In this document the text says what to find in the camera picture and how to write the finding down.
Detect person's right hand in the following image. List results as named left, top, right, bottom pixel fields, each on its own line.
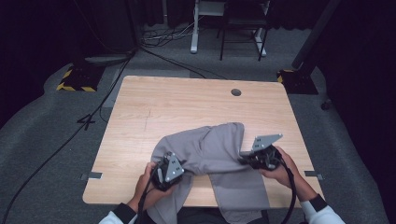
left=259, top=146, right=302, bottom=189

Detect bundle of floor cables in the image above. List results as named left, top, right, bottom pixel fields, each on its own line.
left=139, top=15, right=206, bottom=49

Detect thin black floor cable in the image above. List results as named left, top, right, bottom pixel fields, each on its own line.
left=139, top=46, right=229, bottom=81

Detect grey tape strip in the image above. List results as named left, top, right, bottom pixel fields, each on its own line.
left=79, top=171, right=104, bottom=182
left=304, top=170, right=325, bottom=181

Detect long black floor cable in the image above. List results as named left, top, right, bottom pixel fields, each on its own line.
left=0, top=46, right=138, bottom=224

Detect grey pants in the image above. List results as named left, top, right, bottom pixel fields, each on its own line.
left=146, top=121, right=271, bottom=224

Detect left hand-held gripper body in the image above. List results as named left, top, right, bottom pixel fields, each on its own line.
left=150, top=150, right=186, bottom=192

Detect person's left hand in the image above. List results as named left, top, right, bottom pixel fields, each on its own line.
left=135, top=161, right=180, bottom=203

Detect left hand-held gripper black cable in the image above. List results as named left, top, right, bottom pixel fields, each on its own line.
left=135, top=172, right=158, bottom=224

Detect black stand base striped tape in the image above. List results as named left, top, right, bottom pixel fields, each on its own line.
left=55, top=63, right=106, bottom=93
left=276, top=68, right=319, bottom=95

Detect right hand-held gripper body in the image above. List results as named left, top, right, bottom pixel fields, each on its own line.
left=245, top=133, right=284, bottom=172

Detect black chair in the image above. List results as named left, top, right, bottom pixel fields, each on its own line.
left=216, top=0, right=272, bottom=63

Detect hand-held gripper black cable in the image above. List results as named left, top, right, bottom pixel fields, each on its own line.
left=135, top=172, right=158, bottom=224
left=276, top=157, right=298, bottom=224

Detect right hand-held gripper black cable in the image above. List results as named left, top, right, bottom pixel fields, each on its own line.
left=276, top=157, right=298, bottom=224

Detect person's dark clothing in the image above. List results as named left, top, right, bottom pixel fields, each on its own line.
left=177, top=206, right=271, bottom=224

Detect dark slanted stand pole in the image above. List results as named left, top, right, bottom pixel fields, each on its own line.
left=290, top=0, right=343, bottom=70

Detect white desk frame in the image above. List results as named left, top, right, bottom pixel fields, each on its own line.
left=190, top=0, right=272, bottom=58

